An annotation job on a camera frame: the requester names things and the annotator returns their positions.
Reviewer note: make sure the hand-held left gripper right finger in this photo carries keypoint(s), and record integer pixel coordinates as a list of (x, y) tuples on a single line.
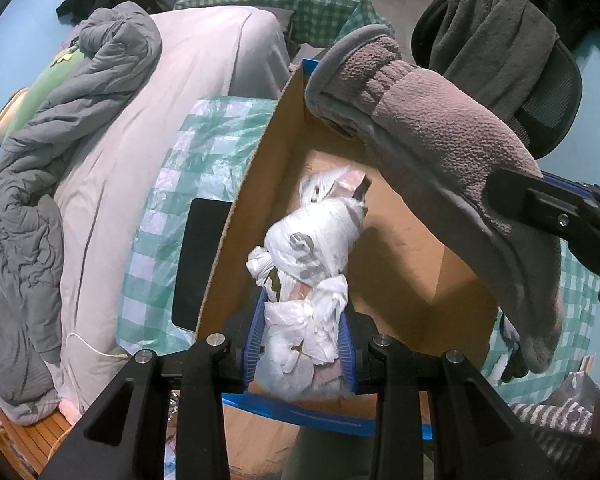
[(347, 355)]

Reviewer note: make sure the white plastic bag bundle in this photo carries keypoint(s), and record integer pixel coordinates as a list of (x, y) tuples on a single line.
[(310, 240)]

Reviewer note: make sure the grey-brown fleece sock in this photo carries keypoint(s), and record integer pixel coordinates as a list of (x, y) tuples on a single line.
[(430, 135)]

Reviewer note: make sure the blue-sided cardboard box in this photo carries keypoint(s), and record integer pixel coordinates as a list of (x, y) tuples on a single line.
[(405, 240)]

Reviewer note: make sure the black mesh office chair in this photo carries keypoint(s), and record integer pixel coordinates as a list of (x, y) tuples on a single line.
[(560, 90)]

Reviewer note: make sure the wooden slatted bed frame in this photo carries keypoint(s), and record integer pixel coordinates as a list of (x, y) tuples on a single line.
[(20, 435)]

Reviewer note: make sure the green checked tablecloth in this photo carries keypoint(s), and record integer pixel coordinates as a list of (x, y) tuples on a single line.
[(170, 200)]

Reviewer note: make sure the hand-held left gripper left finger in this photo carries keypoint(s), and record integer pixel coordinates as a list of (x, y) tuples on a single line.
[(252, 340)]

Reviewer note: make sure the dark grey fleece blanket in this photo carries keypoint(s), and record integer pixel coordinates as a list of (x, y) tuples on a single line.
[(490, 30)]

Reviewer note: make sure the small-check green tablecloth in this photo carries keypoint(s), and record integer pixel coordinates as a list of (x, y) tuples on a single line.
[(290, 5)]

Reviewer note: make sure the bed with light grey sheet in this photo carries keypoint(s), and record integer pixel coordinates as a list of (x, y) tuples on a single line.
[(200, 85)]

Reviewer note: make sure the dark grey pillow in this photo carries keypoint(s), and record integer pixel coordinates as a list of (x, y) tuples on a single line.
[(279, 22)]

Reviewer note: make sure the silver grey bag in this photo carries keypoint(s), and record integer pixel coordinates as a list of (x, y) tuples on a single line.
[(577, 390)]

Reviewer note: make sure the grey striped cloth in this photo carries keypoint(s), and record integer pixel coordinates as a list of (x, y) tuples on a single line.
[(555, 425)]

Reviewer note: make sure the grey quilted comforter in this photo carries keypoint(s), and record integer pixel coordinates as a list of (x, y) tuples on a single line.
[(65, 110)]

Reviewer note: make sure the black rectangular mat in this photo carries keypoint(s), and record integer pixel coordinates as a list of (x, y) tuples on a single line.
[(200, 265)]

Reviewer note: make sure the black sock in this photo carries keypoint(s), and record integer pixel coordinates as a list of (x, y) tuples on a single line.
[(514, 366)]

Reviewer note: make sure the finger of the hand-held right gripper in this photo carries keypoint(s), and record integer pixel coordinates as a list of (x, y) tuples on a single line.
[(590, 191), (535, 200)]

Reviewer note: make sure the green plush pillow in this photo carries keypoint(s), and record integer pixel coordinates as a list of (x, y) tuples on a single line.
[(40, 95)]

